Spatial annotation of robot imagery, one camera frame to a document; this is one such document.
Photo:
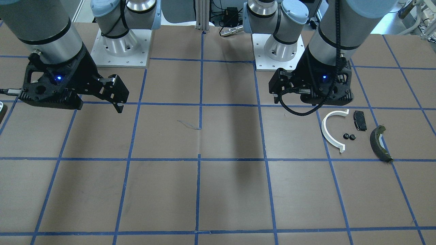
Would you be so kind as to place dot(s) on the aluminium frame post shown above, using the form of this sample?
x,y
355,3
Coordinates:
x,y
202,14

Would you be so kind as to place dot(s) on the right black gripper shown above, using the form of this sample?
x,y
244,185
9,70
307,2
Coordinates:
x,y
86,73

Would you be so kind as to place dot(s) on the white curved plastic clamp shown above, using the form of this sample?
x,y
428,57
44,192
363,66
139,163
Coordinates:
x,y
326,133

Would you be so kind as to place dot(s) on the small black brake pad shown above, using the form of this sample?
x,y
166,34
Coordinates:
x,y
359,120

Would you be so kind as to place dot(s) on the silver cylindrical tool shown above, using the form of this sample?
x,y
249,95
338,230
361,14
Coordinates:
x,y
231,31

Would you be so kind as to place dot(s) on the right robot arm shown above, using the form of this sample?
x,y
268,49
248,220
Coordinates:
x,y
44,25

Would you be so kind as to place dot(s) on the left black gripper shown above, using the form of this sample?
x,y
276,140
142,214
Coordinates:
x,y
304,75

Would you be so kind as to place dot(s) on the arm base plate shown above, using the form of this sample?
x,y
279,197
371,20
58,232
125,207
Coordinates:
x,y
272,61
130,51

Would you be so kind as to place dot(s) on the black electronics box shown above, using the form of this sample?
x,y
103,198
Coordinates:
x,y
230,14

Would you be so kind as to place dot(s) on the dark green brake shoe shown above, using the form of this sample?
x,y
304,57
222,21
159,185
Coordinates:
x,y
376,145

